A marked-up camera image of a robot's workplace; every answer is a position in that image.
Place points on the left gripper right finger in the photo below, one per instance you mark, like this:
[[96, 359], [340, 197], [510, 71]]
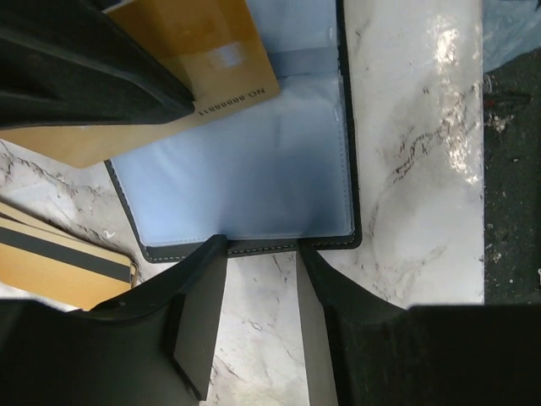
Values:
[[362, 350]]

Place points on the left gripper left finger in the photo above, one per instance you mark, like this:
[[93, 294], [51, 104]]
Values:
[[153, 345]]

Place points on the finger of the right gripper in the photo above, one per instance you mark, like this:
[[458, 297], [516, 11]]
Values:
[[66, 63]]

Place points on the gold credit card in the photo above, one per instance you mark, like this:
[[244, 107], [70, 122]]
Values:
[[46, 262], [212, 47]]

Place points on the black leather card holder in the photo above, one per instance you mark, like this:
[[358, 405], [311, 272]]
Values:
[[278, 173]]

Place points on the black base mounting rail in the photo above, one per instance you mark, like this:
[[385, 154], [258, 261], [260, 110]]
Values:
[[511, 96]]

